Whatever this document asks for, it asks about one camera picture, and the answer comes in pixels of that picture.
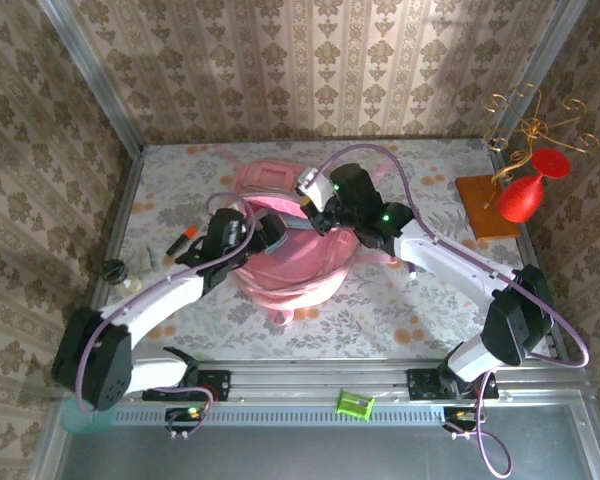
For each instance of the pink school backpack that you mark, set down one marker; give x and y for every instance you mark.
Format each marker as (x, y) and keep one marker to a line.
(295, 280)

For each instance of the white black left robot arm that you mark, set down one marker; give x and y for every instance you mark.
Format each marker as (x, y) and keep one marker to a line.
(155, 305)

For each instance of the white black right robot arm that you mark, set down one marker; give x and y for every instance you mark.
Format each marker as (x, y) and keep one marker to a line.
(445, 260)

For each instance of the black marker with orange cap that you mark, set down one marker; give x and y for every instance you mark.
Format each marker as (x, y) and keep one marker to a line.
(181, 241)

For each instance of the glass bottle with black cap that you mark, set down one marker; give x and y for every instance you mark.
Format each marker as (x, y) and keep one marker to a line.
(122, 280)

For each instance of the floral table cover sheet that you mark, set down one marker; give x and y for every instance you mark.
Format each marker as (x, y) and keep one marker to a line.
(380, 330)

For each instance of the wooden base board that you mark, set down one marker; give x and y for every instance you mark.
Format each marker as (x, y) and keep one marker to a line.
(480, 200)

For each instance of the red plastic goblet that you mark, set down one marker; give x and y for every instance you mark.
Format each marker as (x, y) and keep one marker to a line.
(522, 197)

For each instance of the green packet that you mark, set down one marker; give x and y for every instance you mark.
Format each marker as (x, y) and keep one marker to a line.
(355, 404)

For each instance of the grey metal shelf plate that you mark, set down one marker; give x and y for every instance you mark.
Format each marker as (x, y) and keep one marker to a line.
(300, 450)

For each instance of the teal plastic cup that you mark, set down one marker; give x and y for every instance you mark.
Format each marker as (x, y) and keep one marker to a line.
(77, 422)

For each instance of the aluminium table side rail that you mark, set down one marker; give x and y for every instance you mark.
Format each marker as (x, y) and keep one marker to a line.
(526, 250)
(122, 200)

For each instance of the aluminium front rail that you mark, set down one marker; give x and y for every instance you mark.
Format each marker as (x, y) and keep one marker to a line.
(305, 372)

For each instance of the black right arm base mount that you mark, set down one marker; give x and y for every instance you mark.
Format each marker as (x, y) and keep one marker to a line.
(422, 385)

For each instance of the aluminium corner post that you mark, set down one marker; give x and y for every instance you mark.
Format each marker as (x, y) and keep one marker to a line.
(540, 65)
(90, 75)

